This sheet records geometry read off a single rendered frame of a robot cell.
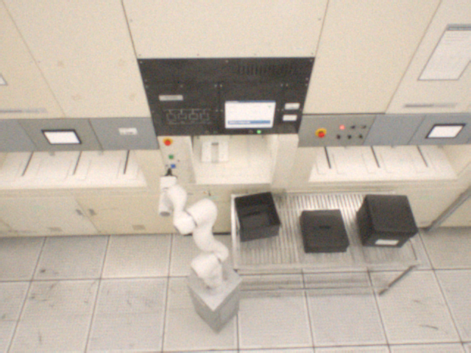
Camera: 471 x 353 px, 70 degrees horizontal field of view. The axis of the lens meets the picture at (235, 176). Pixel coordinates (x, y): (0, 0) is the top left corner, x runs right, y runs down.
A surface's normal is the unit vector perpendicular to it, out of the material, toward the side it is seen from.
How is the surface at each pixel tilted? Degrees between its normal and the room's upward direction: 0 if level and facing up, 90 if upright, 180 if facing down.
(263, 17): 89
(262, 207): 0
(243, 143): 0
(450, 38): 90
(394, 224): 0
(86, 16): 90
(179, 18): 89
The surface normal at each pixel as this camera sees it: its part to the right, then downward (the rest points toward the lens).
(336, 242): 0.01, -0.58
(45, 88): 0.04, 0.81
